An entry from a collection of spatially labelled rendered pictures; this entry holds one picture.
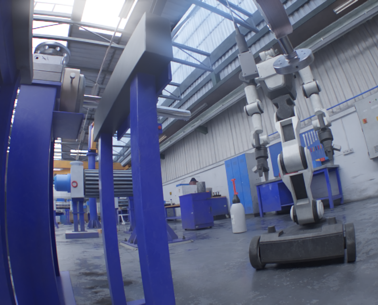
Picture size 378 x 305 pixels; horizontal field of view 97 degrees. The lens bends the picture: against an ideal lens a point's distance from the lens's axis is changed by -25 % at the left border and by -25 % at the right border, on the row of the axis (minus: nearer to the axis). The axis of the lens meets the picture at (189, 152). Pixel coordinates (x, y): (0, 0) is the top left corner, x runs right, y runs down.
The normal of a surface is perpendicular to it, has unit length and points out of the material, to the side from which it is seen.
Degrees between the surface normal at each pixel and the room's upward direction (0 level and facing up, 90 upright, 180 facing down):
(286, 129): 80
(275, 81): 90
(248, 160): 90
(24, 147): 90
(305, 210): 106
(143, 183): 90
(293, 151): 66
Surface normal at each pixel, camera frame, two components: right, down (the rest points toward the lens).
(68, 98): 0.52, 0.19
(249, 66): -0.41, -0.19
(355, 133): -0.85, -0.04
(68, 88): 0.54, -0.10
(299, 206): -0.49, 0.36
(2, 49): 0.11, 0.96
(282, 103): -0.62, -0.14
